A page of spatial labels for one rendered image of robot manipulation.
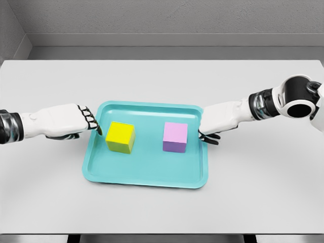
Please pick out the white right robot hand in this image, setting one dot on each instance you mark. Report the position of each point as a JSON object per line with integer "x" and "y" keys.
{"x": 219, "y": 118}

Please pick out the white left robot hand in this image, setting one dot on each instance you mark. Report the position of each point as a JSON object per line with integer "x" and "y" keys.
{"x": 64, "y": 119}

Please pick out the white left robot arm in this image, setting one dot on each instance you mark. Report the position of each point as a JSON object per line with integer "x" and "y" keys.
{"x": 19, "y": 125}

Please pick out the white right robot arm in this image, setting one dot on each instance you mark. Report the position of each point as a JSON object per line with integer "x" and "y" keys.
{"x": 281, "y": 100}

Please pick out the pink cube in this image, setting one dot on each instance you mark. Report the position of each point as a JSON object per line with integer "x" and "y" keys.
{"x": 175, "y": 136}

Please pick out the yellow cube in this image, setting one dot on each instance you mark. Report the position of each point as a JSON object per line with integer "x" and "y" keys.
{"x": 120, "y": 136}

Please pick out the teal plastic tray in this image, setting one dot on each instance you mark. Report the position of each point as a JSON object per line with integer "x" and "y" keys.
{"x": 144, "y": 162}

